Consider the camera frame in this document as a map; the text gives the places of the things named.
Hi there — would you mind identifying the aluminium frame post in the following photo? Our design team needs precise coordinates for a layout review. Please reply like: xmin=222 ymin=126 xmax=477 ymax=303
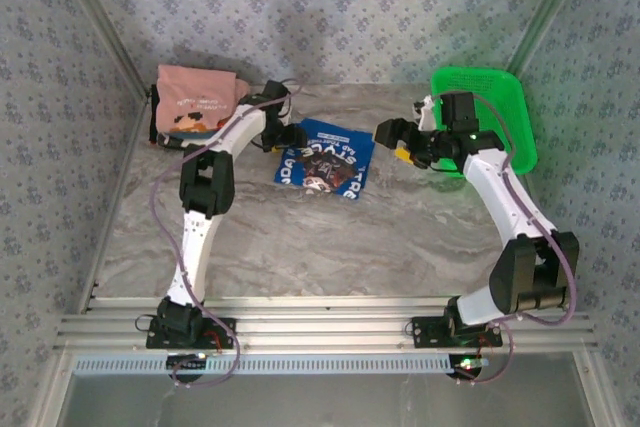
xmin=504 ymin=0 xmax=597 ymax=82
xmin=48 ymin=0 xmax=152 ymax=104

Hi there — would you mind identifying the aluminium mounting rail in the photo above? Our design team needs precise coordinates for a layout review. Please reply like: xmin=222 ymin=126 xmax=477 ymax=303
xmin=52 ymin=294 xmax=599 ymax=354

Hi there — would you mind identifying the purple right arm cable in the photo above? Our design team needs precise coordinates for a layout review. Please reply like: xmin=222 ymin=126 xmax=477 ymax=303
xmin=430 ymin=90 xmax=577 ymax=387

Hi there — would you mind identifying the grey slotted cable duct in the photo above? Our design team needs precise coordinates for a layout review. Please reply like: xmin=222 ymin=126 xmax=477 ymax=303
xmin=72 ymin=354 xmax=490 ymax=377

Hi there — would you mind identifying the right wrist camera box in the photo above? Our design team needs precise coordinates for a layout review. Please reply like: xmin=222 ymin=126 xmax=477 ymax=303
xmin=413 ymin=91 xmax=477 ymax=134

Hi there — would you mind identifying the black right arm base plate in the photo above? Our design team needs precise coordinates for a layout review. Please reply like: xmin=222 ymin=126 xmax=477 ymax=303
xmin=410 ymin=315 xmax=504 ymax=349

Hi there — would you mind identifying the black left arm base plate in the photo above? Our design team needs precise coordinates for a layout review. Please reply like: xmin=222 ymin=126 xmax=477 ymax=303
xmin=145 ymin=317 xmax=238 ymax=351

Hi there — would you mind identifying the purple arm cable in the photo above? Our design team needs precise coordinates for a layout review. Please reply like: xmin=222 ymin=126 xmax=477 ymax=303
xmin=430 ymin=90 xmax=577 ymax=387
xmin=149 ymin=82 xmax=304 ymax=389

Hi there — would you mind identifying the pink folded t-shirt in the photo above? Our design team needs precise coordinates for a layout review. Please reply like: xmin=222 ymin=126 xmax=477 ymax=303
xmin=156 ymin=64 xmax=251 ymax=135

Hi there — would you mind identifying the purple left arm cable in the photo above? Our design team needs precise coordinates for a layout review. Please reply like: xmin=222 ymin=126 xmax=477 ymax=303
xmin=149 ymin=82 xmax=304 ymax=389

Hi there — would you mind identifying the blue printed t-shirt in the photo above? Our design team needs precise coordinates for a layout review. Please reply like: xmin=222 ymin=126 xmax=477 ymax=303
xmin=273 ymin=117 xmax=377 ymax=203

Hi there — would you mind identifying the green plastic basket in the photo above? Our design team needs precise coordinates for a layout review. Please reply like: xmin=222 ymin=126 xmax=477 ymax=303
xmin=430 ymin=66 xmax=539 ymax=178

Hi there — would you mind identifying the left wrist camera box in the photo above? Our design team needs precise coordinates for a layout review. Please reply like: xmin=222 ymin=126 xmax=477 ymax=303
xmin=261 ymin=79 xmax=292 ymax=104

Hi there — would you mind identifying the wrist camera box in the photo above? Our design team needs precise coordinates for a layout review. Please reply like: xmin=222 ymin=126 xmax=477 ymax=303
xmin=261 ymin=79 xmax=292 ymax=104
xmin=413 ymin=91 xmax=477 ymax=134

